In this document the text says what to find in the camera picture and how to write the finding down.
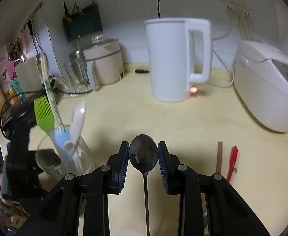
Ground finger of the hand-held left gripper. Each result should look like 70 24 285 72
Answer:
36 149 62 172
36 171 64 197

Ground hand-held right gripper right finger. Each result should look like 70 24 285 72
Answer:
158 141 270 236

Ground pink hanging item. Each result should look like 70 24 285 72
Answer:
20 33 29 54

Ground white rice cooker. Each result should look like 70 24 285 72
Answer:
234 41 288 133

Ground black hot plate cable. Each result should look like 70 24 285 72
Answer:
0 77 93 138

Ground black electric hot plate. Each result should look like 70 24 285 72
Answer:
0 92 59 131

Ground metal spoon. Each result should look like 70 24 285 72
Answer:
129 134 158 236

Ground beige electric cooking pot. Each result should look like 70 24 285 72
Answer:
82 35 124 91

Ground white electric kettle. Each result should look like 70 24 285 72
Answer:
144 17 213 103

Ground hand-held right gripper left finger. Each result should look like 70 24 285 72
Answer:
18 141 130 236

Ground small clear glass pitcher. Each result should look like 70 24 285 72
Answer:
63 63 93 95

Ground light blue plastic spork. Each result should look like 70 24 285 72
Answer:
54 125 77 171

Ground clear ribbed drinking glass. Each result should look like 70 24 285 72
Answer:
35 133 96 179

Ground orange drink bottle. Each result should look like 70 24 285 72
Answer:
9 79 22 103

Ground red plastic spoon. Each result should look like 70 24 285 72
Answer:
226 146 239 184

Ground white wall hook rail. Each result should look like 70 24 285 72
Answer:
18 1 44 33

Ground dark green utensil holder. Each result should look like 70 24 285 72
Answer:
62 1 102 43

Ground black handled metal ladle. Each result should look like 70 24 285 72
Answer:
27 20 45 62

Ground paper wooden chopsticks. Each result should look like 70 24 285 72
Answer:
37 53 66 131

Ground large translucent plastic spoon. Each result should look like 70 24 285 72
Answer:
70 100 87 153

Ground brown wooden stick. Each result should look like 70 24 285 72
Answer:
216 141 224 175

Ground glass blender jar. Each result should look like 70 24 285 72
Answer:
69 50 91 91

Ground white power cords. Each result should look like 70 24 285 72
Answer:
212 0 255 88

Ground green silicone basting brush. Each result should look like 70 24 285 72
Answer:
33 95 68 153

